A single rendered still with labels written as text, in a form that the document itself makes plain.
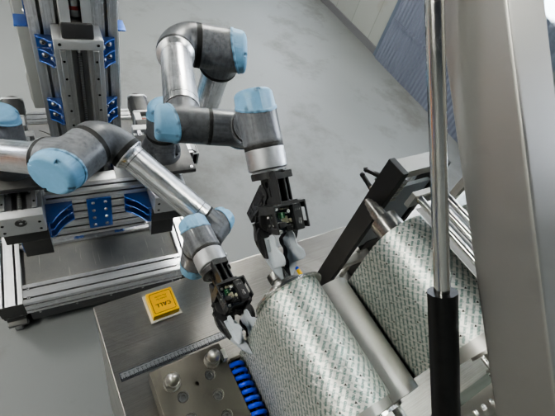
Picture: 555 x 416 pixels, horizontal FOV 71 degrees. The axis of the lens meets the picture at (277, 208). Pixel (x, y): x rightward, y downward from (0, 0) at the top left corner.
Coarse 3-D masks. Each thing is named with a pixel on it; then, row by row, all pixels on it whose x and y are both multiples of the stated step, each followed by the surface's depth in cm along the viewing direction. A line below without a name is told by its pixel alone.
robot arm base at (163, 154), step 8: (144, 144) 148; (152, 144) 146; (160, 144) 145; (168, 144) 146; (176, 144) 150; (152, 152) 148; (160, 152) 147; (168, 152) 148; (176, 152) 153; (160, 160) 149; (168, 160) 150; (176, 160) 153
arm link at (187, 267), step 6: (186, 258) 100; (180, 264) 104; (186, 264) 101; (192, 264) 100; (180, 270) 107; (186, 270) 103; (192, 270) 102; (186, 276) 105; (192, 276) 104; (198, 276) 105
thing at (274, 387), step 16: (256, 320) 78; (256, 336) 80; (240, 352) 90; (256, 352) 82; (272, 352) 75; (256, 368) 84; (272, 368) 77; (256, 384) 86; (272, 384) 78; (288, 384) 72; (272, 400) 80; (288, 400) 74
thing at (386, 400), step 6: (378, 402) 62; (384, 402) 63; (390, 402) 64; (372, 408) 61; (378, 408) 62; (384, 408) 62; (360, 414) 61; (366, 414) 61; (372, 414) 61; (378, 414) 61
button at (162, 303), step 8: (168, 288) 107; (152, 296) 104; (160, 296) 105; (168, 296) 105; (152, 304) 103; (160, 304) 103; (168, 304) 104; (176, 304) 105; (152, 312) 102; (160, 312) 102; (168, 312) 103; (176, 312) 105
